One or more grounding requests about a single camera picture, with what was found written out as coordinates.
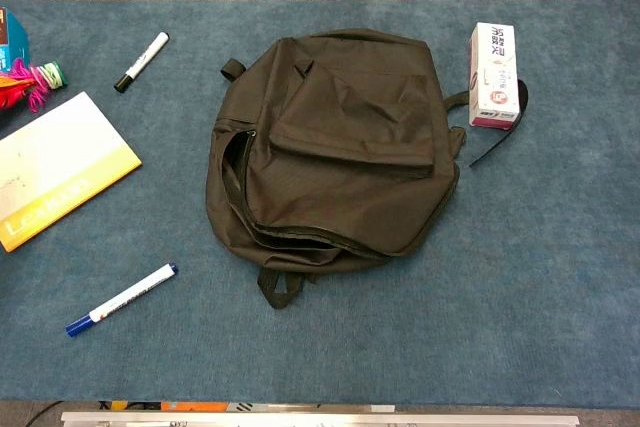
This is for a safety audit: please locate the white and pink toothpaste box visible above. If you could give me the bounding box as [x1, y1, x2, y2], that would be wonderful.
[468, 21, 519, 129]

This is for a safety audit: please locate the colourful feather shuttlecock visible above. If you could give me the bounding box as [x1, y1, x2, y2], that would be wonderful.
[0, 59, 67, 114]

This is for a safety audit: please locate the yellow and white book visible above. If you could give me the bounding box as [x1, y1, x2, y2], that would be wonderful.
[0, 91, 143, 253]

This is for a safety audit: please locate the blue carpet table cover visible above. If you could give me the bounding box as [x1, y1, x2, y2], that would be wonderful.
[0, 0, 640, 406]

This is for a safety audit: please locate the black-capped whiteboard marker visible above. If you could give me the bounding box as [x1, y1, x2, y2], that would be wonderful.
[113, 31, 170, 94]

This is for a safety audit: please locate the aluminium profile rail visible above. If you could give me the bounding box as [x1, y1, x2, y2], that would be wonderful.
[60, 410, 581, 427]

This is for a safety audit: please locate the blue-capped whiteboard marker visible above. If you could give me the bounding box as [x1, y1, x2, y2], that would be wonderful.
[65, 262, 180, 338]

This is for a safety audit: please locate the teal printed carton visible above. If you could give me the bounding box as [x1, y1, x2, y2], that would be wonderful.
[0, 6, 32, 73]

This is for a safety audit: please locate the black fabric backpack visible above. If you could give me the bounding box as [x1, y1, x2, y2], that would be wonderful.
[204, 26, 532, 311]

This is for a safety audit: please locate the black floor cable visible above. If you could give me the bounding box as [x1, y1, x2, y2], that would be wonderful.
[24, 400, 66, 427]

